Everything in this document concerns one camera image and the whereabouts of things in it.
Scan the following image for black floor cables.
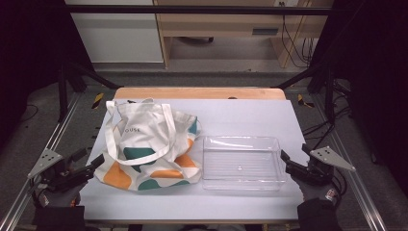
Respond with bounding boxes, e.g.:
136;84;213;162
302;80;353;152

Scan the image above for hand-held gripper cable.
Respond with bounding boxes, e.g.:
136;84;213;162
331;167;348;197
29;177;43;203

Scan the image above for black horizontal frame bar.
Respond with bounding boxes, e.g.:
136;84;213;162
65;4;333;16

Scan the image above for yellow and black tape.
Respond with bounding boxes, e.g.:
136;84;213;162
91;91;106;111
295;93;316;110

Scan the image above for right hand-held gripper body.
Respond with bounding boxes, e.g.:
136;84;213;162
293;145;357;188

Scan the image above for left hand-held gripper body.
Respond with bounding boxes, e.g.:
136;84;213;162
27;147;89;194

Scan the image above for white patterned tote bag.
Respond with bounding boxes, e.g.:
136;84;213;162
93;97;203;193

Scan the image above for white cabinet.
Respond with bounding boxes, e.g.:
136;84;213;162
64;0;165;64

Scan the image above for aluminium rail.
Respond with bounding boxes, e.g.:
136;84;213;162
0;91;82;231
312;93;388;231

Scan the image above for thin black floor cable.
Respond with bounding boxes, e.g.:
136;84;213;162
19;103;40;123

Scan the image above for left hand-held gripper cable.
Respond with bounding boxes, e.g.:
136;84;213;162
29;177;43;203

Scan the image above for right hand-held gripper cable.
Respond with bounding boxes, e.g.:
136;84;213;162
331;167;348;197

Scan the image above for light wooden desk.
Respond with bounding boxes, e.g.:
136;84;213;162
153;0;335;69

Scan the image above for hanging black cables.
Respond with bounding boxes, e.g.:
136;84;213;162
280;2;318;69

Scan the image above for black frame strut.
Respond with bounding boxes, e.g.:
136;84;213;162
57;61;122;123
274;63;337;125

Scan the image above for person's right hand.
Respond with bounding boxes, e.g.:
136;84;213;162
295;180;342;204

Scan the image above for clear plastic tray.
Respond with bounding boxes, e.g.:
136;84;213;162
200;135;288;193

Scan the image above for black curtain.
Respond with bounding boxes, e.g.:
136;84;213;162
309;0;408;198
0;0;96;152

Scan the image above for white table mat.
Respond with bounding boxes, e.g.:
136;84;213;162
78;98;310;222

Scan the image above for person's left hand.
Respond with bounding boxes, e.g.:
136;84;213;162
33;186;82;209

